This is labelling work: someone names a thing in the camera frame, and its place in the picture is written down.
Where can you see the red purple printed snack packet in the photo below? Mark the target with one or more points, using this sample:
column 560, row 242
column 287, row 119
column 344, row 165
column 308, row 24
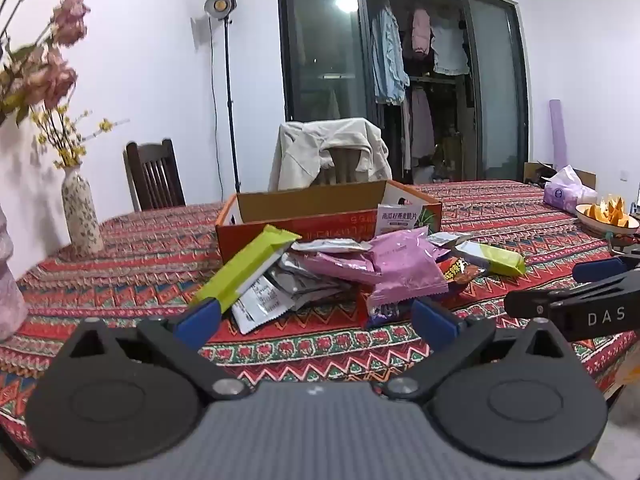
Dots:
column 385, row 312

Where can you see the light blue hanging shirt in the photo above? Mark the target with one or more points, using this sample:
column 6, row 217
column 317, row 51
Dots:
column 389, row 55

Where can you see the beige jacket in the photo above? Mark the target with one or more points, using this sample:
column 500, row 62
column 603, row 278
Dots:
column 305, row 152

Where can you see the purple tissue pack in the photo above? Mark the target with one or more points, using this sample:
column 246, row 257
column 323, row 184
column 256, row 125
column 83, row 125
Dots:
column 567, row 192

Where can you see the pale pink cloth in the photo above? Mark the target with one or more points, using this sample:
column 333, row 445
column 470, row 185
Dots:
column 11, row 285

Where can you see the dark red snack packet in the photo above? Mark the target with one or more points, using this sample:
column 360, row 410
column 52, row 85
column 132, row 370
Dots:
column 462, row 272

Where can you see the pink snack packet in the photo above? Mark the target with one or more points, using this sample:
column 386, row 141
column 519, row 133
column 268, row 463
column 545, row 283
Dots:
column 405, row 265
column 335, row 266

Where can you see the pink hanging garment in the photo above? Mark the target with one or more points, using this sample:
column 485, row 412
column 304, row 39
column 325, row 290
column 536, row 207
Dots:
column 421, row 35

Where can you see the pink artificial flowers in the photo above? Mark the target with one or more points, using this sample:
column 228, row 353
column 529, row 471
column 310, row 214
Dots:
column 55, row 70

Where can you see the long green snack packet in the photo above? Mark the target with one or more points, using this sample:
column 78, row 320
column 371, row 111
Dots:
column 245, row 267
column 492, row 260

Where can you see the purple rolled yoga mat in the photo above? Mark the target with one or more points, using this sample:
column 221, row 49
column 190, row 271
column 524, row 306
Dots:
column 558, row 135

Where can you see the wardrobe with glass doors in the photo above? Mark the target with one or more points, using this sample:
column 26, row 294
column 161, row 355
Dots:
column 320, row 60

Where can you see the orange peel pieces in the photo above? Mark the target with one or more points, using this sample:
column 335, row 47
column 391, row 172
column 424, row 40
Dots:
column 610, row 212

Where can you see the dark wooden chair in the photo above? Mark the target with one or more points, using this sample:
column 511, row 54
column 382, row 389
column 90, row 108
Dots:
column 152, row 175

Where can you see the floral ceramic vase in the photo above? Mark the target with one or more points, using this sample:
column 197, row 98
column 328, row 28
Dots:
column 82, row 215

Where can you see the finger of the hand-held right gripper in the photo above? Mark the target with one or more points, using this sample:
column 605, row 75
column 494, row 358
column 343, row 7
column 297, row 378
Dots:
column 597, row 270
column 527, row 304

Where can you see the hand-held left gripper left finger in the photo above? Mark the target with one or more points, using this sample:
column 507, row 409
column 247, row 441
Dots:
column 200, row 321

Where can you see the lilac hanging clothes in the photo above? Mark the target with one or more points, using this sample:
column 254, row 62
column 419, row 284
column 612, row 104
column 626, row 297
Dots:
column 420, row 125

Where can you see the white bowl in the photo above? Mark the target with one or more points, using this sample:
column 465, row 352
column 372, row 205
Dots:
column 597, row 225

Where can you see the red cardboard box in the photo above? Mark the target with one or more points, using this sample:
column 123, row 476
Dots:
column 320, row 225

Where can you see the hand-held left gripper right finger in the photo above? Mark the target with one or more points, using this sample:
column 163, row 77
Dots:
column 434, row 321

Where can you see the white hanging top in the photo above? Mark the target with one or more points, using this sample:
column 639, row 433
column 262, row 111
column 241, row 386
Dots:
column 450, row 45

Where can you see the brown cardboard box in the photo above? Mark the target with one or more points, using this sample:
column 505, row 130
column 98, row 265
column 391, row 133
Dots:
column 537, row 170

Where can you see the wooden slatted chair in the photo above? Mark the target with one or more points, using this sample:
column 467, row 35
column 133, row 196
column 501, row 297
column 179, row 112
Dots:
column 345, row 165

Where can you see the yellow flower branches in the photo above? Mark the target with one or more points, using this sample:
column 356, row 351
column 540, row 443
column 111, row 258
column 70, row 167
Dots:
column 65, row 140

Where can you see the white packet with crisp picture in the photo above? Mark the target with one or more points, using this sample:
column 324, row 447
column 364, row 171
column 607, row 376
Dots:
column 400, row 220

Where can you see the studio light on stand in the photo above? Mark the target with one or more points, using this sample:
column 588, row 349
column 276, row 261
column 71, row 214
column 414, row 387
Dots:
column 221, row 5

